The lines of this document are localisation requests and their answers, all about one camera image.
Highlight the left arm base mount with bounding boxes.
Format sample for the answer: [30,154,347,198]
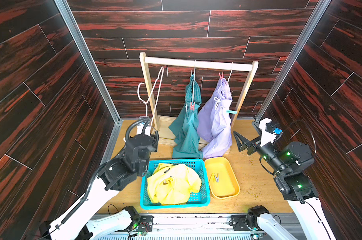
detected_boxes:
[121,215,154,233]

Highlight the yellow clothespin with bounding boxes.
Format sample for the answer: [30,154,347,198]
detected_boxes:
[209,173,216,182]

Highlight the red clothespin on green shorts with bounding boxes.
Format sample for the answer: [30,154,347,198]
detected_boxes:
[190,102,195,111]

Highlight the wooden clothes rack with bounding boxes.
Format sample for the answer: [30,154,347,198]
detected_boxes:
[140,52,259,147]

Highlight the green shorts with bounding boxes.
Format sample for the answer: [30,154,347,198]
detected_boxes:
[169,78,202,159]

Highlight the yellow plastic tray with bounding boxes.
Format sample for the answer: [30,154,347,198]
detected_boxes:
[204,157,240,200]

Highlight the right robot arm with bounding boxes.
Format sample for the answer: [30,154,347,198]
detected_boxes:
[233,118,335,240]

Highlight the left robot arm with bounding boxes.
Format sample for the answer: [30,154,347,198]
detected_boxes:
[39,117,159,240]

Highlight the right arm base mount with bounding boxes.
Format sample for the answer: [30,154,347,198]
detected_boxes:
[229,214,263,232]

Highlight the lilac shorts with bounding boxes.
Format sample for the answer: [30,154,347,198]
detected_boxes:
[197,78,232,159]

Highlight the turquoise plastic basket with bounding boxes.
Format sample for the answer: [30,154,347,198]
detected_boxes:
[140,159,210,210]

